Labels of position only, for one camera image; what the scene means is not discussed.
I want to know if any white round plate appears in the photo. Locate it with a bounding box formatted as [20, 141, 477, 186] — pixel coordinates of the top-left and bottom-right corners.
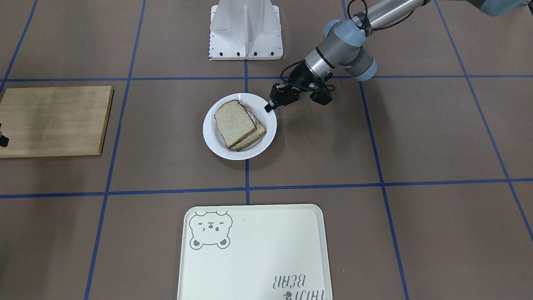
[202, 93, 277, 161]

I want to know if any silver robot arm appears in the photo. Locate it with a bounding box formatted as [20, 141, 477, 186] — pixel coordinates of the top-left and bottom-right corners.
[265, 0, 428, 112]

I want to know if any bamboo cutting board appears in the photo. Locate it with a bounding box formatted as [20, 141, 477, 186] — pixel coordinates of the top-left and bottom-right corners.
[0, 86, 114, 159]

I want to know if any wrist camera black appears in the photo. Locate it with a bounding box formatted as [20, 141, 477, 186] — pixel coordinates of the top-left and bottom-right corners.
[310, 89, 333, 105]

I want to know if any bread slice with egg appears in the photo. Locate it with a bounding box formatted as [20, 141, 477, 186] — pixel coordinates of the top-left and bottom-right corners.
[234, 111, 267, 151]

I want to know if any cream bear tray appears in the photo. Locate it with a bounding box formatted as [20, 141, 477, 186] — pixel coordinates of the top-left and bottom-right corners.
[177, 204, 334, 300]

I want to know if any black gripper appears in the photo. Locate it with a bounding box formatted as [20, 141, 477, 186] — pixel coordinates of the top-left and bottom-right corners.
[264, 60, 325, 113]

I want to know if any white pedestal column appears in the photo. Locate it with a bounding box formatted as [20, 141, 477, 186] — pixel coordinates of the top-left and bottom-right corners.
[208, 0, 284, 60]

